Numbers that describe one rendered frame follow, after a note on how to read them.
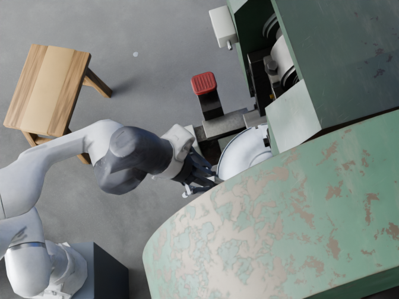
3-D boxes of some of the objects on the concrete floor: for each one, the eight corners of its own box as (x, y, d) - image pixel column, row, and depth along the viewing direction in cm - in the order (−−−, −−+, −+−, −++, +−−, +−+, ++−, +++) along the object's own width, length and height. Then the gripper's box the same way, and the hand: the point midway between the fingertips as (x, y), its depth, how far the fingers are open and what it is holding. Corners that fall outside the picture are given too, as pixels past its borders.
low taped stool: (61, 80, 296) (31, 42, 265) (114, 89, 291) (89, 51, 260) (35, 156, 286) (1, 124, 255) (89, 167, 280) (62, 136, 249)
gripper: (157, 140, 171) (210, 165, 189) (159, 191, 166) (213, 212, 185) (183, 133, 167) (234, 159, 186) (185, 185, 162) (237, 206, 181)
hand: (217, 183), depth 182 cm, fingers closed
